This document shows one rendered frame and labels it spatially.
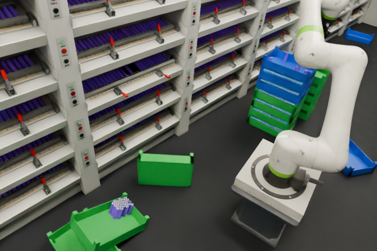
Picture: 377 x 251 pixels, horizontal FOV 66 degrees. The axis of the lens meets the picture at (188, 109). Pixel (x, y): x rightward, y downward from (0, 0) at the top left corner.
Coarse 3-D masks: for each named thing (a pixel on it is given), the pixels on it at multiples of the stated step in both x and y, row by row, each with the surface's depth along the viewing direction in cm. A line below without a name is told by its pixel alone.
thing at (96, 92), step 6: (174, 60) 164; (156, 66) 157; (162, 66) 159; (144, 72) 151; (150, 72) 155; (126, 78) 145; (132, 78) 147; (114, 84) 141; (120, 84) 143; (96, 90) 135; (102, 90) 136; (90, 96) 134
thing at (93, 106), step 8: (168, 56) 169; (176, 56) 165; (128, 64) 155; (176, 64) 166; (184, 64) 163; (104, 72) 147; (168, 72) 160; (176, 72) 163; (136, 80) 150; (144, 80) 151; (152, 80) 153; (160, 80) 157; (120, 88) 143; (128, 88) 145; (136, 88) 146; (144, 88) 151; (104, 96) 137; (112, 96) 139; (120, 96) 140; (128, 96) 146; (88, 104) 132; (96, 104) 133; (104, 104) 136; (112, 104) 141; (88, 112) 131; (96, 112) 136
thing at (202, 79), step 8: (240, 48) 218; (224, 56) 212; (232, 56) 206; (240, 56) 219; (248, 56) 216; (208, 64) 201; (216, 64) 202; (224, 64) 209; (232, 64) 208; (240, 64) 214; (200, 72) 192; (208, 72) 191; (216, 72) 201; (224, 72) 203; (232, 72) 212; (200, 80) 191; (208, 80) 193; (216, 80) 200; (192, 88) 182; (200, 88) 190
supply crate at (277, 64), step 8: (264, 56) 182; (272, 56) 197; (280, 56) 197; (288, 56) 193; (264, 64) 185; (272, 64) 181; (280, 64) 179; (288, 64) 190; (296, 64) 191; (280, 72) 181; (288, 72) 177; (296, 72) 174; (312, 72) 176; (304, 80) 174
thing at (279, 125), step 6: (252, 108) 207; (252, 114) 209; (258, 114) 206; (264, 120) 205; (270, 120) 202; (276, 120) 199; (294, 120) 202; (276, 126) 202; (282, 126) 198; (288, 126) 195
